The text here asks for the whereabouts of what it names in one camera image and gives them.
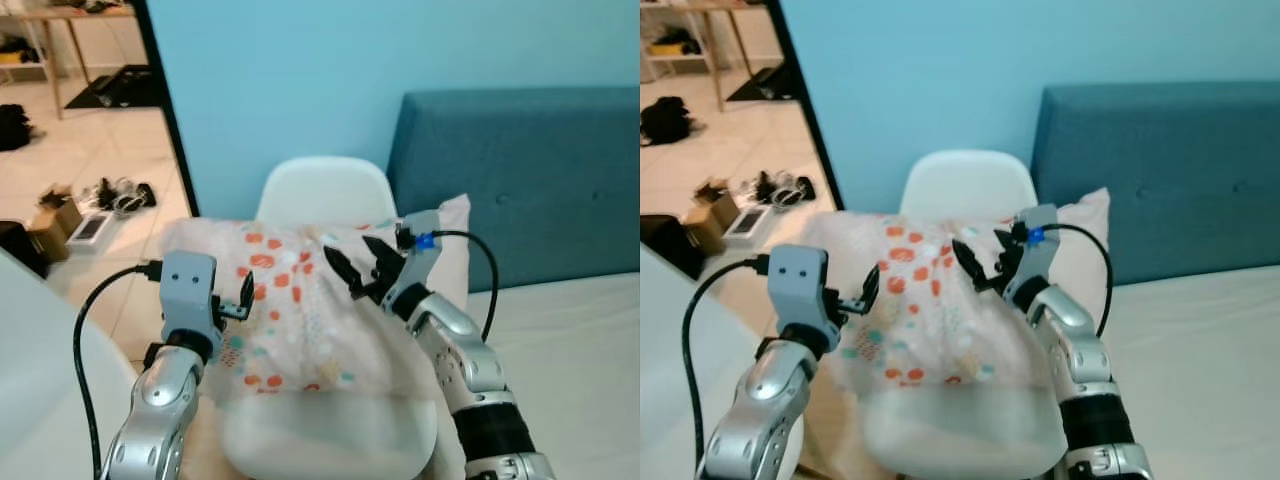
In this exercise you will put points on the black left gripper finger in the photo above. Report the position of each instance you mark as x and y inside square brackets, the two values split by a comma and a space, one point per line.
[247, 290]
[871, 285]

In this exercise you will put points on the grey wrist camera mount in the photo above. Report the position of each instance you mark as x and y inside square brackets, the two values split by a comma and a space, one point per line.
[1036, 256]
[797, 280]
[415, 262]
[188, 285]

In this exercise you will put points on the flat white device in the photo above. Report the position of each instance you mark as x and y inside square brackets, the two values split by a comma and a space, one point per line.
[745, 222]
[90, 230]

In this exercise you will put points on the white shelf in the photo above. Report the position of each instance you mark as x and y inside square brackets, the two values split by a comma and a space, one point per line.
[665, 60]
[30, 68]

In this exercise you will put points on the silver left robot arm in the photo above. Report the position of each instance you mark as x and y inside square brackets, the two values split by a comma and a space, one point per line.
[760, 400]
[160, 400]

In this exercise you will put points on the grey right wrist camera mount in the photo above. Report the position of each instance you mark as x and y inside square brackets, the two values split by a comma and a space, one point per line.
[415, 262]
[1036, 256]

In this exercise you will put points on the black bag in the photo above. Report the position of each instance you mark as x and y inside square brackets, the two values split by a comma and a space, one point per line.
[12, 127]
[665, 120]

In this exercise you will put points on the yellow and black item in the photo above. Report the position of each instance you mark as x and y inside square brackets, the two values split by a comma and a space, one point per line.
[12, 55]
[670, 45]

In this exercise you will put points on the white plastic chair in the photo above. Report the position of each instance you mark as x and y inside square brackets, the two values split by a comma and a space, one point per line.
[965, 185]
[325, 195]

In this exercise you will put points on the blue upholstered headboard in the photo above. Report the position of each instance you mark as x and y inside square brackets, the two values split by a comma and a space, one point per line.
[1180, 170]
[540, 170]

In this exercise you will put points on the black door frame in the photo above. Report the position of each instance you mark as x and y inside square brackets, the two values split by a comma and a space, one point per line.
[808, 110]
[165, 120]

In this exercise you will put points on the wooden table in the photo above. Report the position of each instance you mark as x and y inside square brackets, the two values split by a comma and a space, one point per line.
[80, 12]
[715, 60]

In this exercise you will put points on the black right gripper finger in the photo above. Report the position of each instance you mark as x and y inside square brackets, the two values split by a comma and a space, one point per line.
[1005, 246]
[343, 268]
[380, 250]
[968, 262]

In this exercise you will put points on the cream pillow with orange dots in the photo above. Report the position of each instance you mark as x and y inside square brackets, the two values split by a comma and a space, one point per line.
[930, 300]
[290, 300]

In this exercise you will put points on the black case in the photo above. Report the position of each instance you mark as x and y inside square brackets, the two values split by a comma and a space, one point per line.
[670, 240]
[20, 250]

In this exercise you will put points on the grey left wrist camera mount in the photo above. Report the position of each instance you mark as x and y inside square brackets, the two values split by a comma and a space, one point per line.
[797, 280]
[188, 285]

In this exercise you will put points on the black floor mat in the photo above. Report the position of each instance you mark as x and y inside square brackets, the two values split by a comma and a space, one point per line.
[765, 85]
[120, 88]

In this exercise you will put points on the white bed mattress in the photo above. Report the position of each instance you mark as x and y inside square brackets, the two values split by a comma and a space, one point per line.
[1200, 380]
[570, 380]

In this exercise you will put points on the brown cardboard box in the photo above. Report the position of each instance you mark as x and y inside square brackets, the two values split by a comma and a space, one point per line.
[710, 215]
[55, 220]

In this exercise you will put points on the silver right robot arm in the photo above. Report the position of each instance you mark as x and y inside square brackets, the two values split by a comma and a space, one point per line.
[1085, 350]
[465, 360]

